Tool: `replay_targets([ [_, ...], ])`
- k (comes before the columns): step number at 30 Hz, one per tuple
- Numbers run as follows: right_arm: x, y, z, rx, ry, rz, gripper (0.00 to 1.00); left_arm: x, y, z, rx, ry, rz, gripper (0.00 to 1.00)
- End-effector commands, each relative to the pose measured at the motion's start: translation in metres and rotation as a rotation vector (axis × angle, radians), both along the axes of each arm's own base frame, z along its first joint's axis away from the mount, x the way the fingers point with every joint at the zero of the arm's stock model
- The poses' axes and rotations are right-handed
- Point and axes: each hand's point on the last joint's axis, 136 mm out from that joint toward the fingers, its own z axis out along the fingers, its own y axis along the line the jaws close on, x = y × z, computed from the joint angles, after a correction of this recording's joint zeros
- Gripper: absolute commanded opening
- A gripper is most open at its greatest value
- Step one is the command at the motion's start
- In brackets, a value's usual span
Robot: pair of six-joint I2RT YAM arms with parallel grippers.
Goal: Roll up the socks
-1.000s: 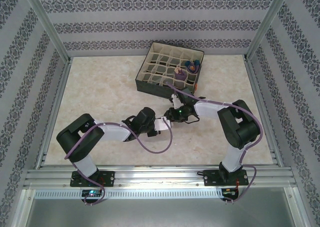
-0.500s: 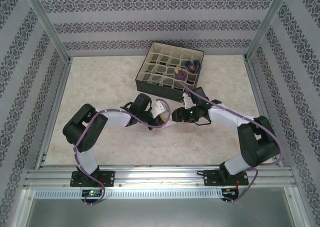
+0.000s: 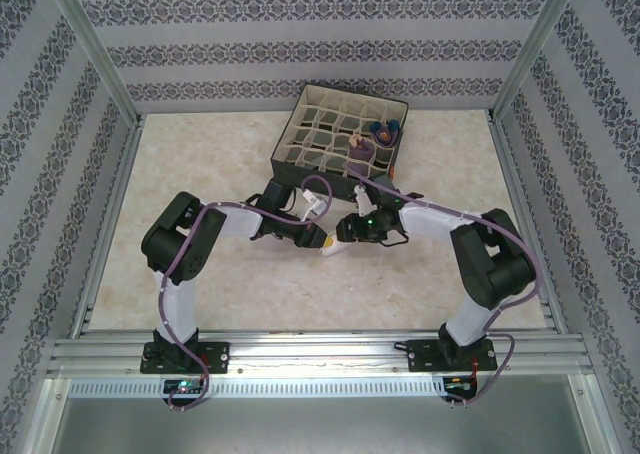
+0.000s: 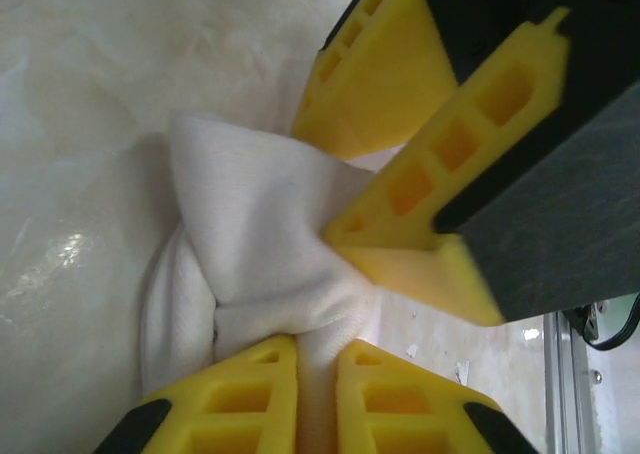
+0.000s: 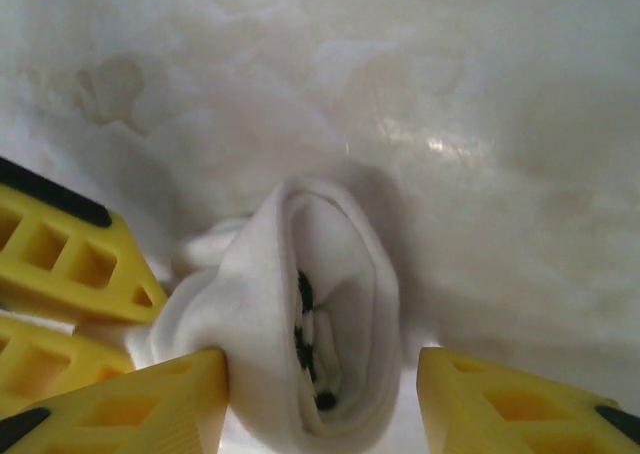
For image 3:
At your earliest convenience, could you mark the purple sock with beige toe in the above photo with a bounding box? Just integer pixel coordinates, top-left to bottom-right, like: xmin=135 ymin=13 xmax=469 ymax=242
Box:
xmin=347 ymin=134 xmax=376 ymax=164

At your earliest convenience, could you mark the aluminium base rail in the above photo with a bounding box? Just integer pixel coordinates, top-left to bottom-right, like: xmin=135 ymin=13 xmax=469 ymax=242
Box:
xmin=49 ymin=331 xmax=591 ymax=375

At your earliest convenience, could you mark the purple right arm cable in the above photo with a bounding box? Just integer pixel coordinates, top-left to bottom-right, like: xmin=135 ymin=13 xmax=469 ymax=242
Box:
xmin=343 ymin=161 xmax=544 ymax=410

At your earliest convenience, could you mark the slotted cable duct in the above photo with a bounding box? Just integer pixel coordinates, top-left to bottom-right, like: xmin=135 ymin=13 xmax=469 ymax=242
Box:
xmin=67 ymin=377 xmax=446 ymax=398

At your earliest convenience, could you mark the aluminium frame post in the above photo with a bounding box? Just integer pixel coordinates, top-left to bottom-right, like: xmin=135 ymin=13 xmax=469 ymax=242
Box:
xmin=47 ymin=0 xmax=146 ymax=128
xmin=491 ymin=0 xmax=596 ymax=121

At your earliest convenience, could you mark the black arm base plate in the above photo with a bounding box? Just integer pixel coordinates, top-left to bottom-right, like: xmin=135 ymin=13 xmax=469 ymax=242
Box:
xmin=407 ymin=338 xmax=496 ymax=374
xmin=139 ymin=341 xmax=231 ymax=375

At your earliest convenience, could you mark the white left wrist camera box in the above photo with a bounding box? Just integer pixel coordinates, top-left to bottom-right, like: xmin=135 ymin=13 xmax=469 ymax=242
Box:
xmin=301 ymin=187 xmax=332 ymax=223

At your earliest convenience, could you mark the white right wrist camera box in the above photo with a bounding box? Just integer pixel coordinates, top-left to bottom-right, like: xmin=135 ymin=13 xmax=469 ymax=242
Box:
xmin=352 ymin=185 xmax=377 ymax=216

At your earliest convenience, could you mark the aluminium side rail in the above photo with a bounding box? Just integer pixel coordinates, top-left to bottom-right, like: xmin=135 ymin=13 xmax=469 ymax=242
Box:
xmin=487 ymin=113 xmax=570 ymax=334
xmin=69 ymin=116 xmax=147 ymax=338

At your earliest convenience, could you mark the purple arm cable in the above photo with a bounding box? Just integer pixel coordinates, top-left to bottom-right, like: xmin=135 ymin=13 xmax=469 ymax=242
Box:
xmin=343 ymin=161 xmax=544 ymax=410
xmin=159 ymin=175 xmax=334 ymax=414

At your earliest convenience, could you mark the purple sock with teal heel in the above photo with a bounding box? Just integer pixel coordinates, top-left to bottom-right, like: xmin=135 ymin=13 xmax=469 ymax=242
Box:
xmin=369 ymin=118 xmax=403 ymax=147

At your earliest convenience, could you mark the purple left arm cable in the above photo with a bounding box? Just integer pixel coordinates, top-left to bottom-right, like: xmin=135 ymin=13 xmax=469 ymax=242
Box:
xmin=159 ymin=175 xmax=334 ymax=414

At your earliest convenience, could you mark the grey metal shelf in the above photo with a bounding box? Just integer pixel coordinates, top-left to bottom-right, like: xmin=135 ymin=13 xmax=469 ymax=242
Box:
xmin=37 ymin=373 xmax=604 ymax=454

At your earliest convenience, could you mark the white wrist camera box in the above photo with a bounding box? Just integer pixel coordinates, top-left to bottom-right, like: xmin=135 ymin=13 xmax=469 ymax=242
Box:
xmin=301 ymin=187 xmax=332 ymax=223
xmin=352 ymin=185 xmax=377 ymax=216

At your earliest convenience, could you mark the grey fabric divider box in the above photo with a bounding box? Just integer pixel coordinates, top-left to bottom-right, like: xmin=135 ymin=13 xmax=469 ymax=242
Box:
xmin=269 ymin=84 xmax=410 ymax=200

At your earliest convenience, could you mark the thin black cable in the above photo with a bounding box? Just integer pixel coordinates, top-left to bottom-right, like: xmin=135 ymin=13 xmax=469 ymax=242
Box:
xmin=378 ymin=227 xmax=410 ymax=248

